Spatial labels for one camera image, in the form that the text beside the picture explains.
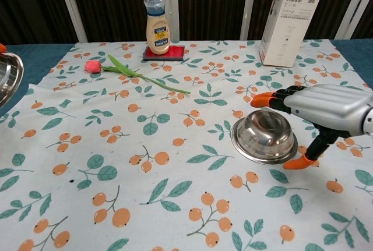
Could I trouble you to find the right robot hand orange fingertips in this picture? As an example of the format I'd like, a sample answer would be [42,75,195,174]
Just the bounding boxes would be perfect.
[250,83,373,171]

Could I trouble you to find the tall white carton box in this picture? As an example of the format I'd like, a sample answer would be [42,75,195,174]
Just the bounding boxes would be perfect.
[259,0,323,68]

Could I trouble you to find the red pad with black rim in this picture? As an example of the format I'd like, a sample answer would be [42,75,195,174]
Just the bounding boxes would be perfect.
[142,44,186,62]

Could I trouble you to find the white frame bar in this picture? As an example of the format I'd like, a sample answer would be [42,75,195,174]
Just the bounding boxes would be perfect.
[334,0,373,40]
[54,0,89,43]
[160,0,180,42]
[240,0,261,41]

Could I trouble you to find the dark pleated curtain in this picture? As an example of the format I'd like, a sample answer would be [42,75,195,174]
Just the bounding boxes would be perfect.
[0,0,373,45]

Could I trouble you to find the fruit and leaf print tablecloth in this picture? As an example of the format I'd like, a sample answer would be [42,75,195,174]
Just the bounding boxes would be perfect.
[0,38,373,251]

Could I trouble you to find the mayonnaise squeeze bottle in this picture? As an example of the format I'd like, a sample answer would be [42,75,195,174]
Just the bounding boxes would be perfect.
[143,0,171,56]

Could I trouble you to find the pink artificial tulip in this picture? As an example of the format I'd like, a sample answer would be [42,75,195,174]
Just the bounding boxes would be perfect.
[83,54,192,95]

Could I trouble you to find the stainless steel bowl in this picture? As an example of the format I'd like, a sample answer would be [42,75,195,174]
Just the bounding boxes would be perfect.
[231,109,299,165]
[0,52,24,109]

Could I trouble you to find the teal table cover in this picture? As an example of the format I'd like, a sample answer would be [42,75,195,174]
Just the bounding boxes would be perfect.
[0,38,373,118]

